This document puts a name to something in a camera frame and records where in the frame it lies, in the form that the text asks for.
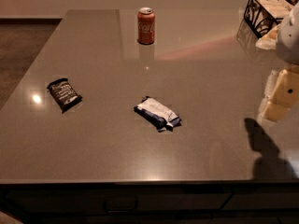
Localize dark cabinet drawer handle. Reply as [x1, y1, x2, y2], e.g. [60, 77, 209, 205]
[104, 197, 137, 213]

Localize black wire basket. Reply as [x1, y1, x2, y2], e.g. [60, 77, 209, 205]
[243, 0, 294, 38]

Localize blue white rxbar wrapper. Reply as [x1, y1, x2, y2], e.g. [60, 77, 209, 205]
[134, 96, 181, 132]

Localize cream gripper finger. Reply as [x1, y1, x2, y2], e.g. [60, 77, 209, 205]
[259, 66, 299, 122]

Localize red coca-cola can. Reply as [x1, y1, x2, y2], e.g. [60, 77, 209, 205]
[137, 7, 155, 45]

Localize cream packet beside basket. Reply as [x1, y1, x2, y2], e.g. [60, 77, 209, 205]
[255, 25, 279, 50]

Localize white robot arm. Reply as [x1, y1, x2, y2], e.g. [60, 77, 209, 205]
[256, 4, 299, 123]

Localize dark chocolate rxbar wrapper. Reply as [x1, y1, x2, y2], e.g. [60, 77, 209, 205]
[47, 77, 82, 113]

